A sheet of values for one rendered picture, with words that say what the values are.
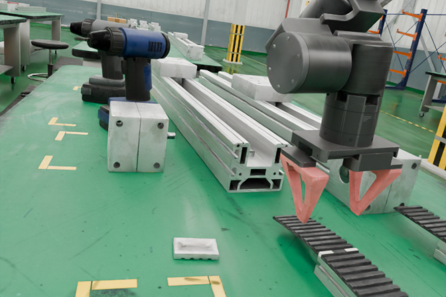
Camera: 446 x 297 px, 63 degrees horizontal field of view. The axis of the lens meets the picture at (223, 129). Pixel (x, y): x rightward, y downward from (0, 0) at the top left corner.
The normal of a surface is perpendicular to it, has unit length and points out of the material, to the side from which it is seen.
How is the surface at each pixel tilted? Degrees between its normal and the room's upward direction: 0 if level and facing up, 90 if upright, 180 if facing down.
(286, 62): 93
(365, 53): 92
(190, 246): 0
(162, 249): 0
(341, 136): 93
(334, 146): 3
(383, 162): 90
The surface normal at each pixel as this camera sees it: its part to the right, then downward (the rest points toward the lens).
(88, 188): 0.14, -0.95
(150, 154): 0.30, 0.31
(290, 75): -0.90, 0.05
